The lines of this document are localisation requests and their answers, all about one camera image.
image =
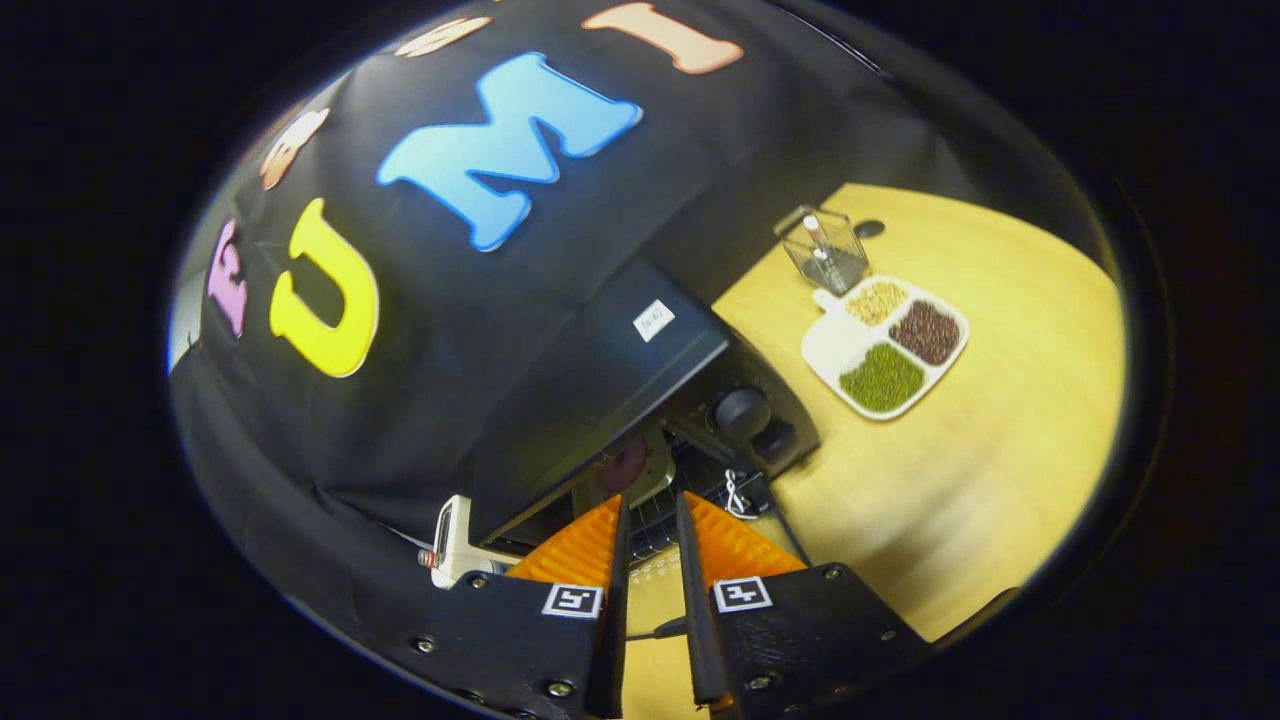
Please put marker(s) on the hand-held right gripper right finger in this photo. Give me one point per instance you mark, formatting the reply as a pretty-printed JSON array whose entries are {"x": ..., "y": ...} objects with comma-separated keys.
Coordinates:
[{"x": 698, "y": 640}]

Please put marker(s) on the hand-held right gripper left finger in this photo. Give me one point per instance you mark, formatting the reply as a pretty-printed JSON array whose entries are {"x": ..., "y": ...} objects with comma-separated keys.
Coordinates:
[{"x": 612, "y": 620}]

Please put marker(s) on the pink round food slice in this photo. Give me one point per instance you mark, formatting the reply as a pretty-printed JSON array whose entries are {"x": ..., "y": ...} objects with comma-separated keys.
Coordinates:
[{"x": 625, "y": 465}]

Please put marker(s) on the white square plate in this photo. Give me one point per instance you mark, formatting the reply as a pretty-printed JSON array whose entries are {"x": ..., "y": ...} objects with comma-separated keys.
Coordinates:
[{"x": 662, "y": 470}]

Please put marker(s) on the black electric oven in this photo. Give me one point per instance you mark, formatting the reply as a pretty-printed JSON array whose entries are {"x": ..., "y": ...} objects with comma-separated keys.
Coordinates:
[{"x": 600, "y": 370}]

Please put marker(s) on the white toaster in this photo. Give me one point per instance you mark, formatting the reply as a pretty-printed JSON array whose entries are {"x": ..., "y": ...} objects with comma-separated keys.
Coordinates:
[{"x": 460, "y": 540}]

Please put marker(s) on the black backdrop cloth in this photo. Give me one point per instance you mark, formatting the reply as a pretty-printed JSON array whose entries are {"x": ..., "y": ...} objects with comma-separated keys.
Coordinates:
[{"x": 450, "y": 400}]

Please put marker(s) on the white divided bean tray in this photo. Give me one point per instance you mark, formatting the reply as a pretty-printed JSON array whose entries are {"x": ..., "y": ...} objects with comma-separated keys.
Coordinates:
[{"x": 830, "y": 345}]

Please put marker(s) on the clear utensil holder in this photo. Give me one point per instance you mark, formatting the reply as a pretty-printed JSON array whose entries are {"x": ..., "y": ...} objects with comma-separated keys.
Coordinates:
[{"x": 835, "y": 265}]

